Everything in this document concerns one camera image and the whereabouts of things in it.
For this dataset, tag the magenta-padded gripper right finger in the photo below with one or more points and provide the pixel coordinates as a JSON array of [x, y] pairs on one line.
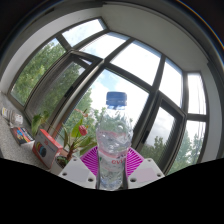
[[145, 171]]

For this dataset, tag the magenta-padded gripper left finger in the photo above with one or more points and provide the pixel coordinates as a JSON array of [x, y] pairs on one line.
[[77, 171]]

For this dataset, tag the clear plastic water bottle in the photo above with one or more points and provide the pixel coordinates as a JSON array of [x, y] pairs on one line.
[[114, 136]]

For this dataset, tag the red cardboard box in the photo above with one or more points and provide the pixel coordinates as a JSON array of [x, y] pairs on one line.
[[46, 150]]

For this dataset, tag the flowering plant in white pot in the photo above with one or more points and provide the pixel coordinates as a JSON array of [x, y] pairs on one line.
[[76, 133]]

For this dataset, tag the small green leafy plant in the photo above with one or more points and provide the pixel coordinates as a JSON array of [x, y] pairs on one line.
[[37, 121]]

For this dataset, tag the flat colourful book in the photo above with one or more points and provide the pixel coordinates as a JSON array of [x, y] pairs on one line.
[[22, 136]]

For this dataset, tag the dark-framed bay window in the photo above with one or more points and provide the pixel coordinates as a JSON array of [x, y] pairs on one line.
[[100, 65]]

